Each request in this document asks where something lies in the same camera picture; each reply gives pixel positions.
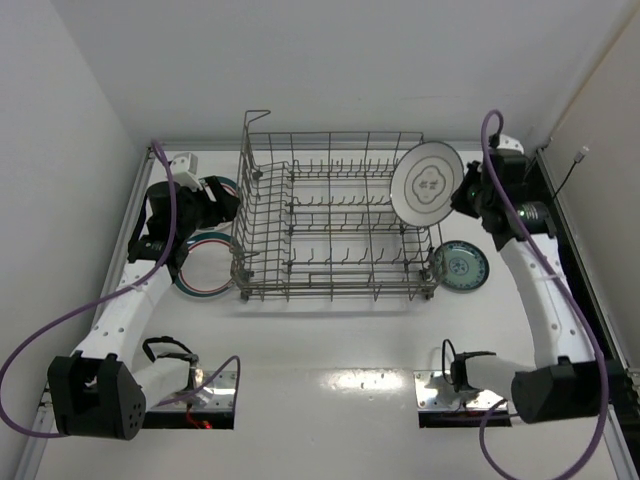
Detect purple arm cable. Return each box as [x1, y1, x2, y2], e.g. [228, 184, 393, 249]
[434, 109, 610, 480]
[0, 138, 242, 439]

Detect teal blue patterned plate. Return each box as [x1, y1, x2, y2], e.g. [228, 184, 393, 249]
[434, 240, 490, 293]

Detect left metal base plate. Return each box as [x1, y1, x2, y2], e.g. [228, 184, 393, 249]
[153, 370, 238, 413]

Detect grey wire dish rack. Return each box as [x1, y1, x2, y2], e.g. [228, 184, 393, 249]
[230, 110, 444, 301]

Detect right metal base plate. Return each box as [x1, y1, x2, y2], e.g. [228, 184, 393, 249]
[413, 370, 501, 413]

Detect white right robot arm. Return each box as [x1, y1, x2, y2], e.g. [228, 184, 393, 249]
[450, 148, 608, 424]

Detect metal base plate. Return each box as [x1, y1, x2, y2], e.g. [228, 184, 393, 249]
[153, 370, 238, 413]
[413, 370, 501, 413]

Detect far green red rimmed plate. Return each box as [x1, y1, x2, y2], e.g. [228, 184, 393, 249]
[199, 176, 238, 202]

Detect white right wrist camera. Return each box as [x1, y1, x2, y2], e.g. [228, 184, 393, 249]
[489, 133, 525, 155]

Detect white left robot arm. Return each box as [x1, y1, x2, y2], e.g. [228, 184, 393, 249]
[47, 176, 240, 440]

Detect near green red rimmed plate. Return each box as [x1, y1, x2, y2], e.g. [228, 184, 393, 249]
[175, 232, 234, 300]

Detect green red rimmed plate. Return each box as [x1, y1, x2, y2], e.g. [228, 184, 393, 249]
[175, 232, 234, 300]
[199, 176, 238, 202]

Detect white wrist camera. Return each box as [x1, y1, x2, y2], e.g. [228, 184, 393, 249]
[170, 152, 202, 191]
[489, 133, 525, 155]

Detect white plate with grey pattern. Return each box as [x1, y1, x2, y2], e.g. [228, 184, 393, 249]
[389, 141, 464, 227]

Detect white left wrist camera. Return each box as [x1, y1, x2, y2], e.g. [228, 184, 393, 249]
[170, 152, 202, 191]

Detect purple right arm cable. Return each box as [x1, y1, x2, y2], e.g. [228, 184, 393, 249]
[434, 109, 610, 480]

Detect black usb cable on wall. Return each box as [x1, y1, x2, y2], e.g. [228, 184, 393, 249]
[549, 145, 590, 199]

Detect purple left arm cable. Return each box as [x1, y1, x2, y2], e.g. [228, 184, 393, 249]
[0, 138, 242, 439]

